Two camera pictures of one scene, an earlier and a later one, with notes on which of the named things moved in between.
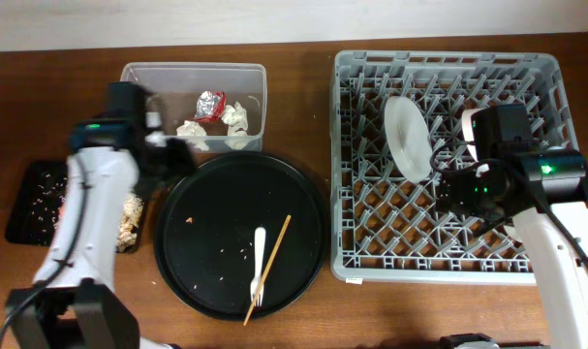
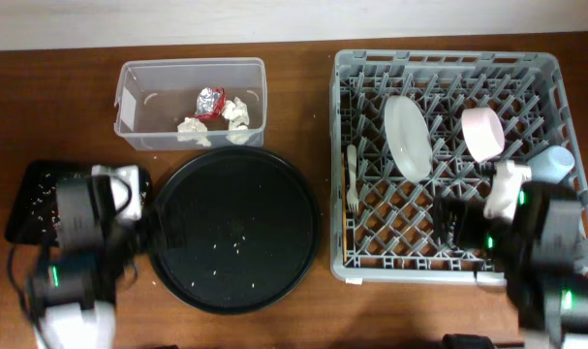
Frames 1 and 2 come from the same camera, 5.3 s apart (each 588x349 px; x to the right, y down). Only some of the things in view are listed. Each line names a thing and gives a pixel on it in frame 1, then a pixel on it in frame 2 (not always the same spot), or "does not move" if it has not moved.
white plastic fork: [260, 243] -> [352, 193]
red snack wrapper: [209, 107] does not move
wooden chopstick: [279, 240] -> [344, 207]
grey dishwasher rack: [391, 112] does not move
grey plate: [409, 138] does not move
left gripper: [163, 162] -> [141, 243]
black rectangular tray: [37, 202] does not move
